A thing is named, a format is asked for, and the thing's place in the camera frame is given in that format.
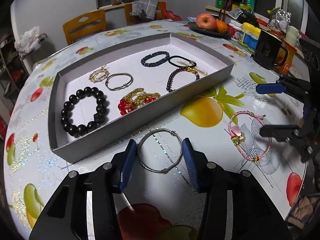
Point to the round pearl hair clip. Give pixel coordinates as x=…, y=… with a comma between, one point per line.
x=99, y=75

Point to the right wooden chair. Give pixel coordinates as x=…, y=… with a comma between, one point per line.
x=132, y=20

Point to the grey cardboard tray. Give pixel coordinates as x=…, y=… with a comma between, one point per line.
x=105, y=96

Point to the yellow lid bottle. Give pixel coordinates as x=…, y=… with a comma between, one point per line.
x=249, y=36

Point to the metal storage shelf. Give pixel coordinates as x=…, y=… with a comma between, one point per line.
x=13, y=72

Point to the wooden chair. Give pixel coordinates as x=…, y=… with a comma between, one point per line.
x=84, y=25
x=132, y=20

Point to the white pearl hair clip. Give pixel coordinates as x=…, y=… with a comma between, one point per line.
x=187, y=64

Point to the orange fruit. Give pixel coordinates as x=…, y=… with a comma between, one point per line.
x=221, y=27

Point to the red apple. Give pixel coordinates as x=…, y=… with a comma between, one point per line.
x=206, y=21

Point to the thin silver bangle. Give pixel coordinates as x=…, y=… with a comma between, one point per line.
x=160, y=151

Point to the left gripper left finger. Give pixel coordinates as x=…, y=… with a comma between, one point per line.
x=64, y=216

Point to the white plastic bag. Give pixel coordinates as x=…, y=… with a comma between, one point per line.
x=28, y=42

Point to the black fruit plate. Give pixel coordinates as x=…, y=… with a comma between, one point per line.
x=193, y=26

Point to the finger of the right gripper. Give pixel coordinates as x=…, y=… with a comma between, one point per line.
x=270, y=88
x=277, y=131

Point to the left wooden chair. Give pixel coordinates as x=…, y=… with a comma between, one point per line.
x=84, y=25

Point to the black mug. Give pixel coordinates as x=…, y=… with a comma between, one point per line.
x=267, y=49

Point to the red bead gold jewelry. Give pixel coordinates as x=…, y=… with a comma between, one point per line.
x=135, y=99

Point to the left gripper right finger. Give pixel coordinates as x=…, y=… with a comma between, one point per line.
x=236, y=206

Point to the fruit pattern tablecloth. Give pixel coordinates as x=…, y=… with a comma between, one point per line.
x=222, y=122

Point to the grey checked cloth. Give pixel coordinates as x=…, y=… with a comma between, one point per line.
x=144, y=9

